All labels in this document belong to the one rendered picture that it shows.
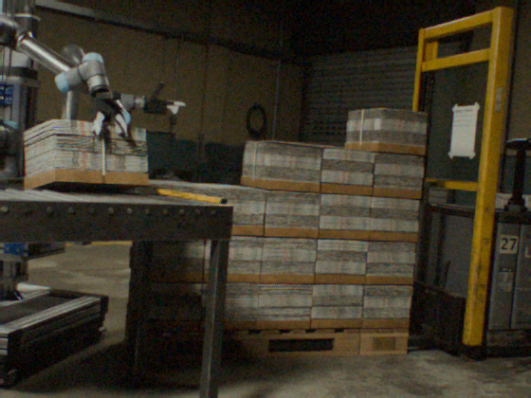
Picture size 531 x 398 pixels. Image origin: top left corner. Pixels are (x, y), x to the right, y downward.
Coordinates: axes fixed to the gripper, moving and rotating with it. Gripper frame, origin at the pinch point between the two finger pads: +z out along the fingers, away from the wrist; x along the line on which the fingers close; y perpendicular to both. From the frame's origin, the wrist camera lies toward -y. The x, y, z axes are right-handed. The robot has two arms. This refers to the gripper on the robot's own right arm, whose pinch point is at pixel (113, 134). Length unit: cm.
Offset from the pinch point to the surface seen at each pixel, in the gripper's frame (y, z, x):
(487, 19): -60, -52, -201
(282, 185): 27, 4, -103
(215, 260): -7, 54, -24
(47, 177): 17.3, 9.5, 19.6
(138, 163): 10.2, 5.9, -14.4
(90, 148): 8.1, 1.8, 5.7
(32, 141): 24.6, -9.7, 19.3
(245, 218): 41, 15, -86
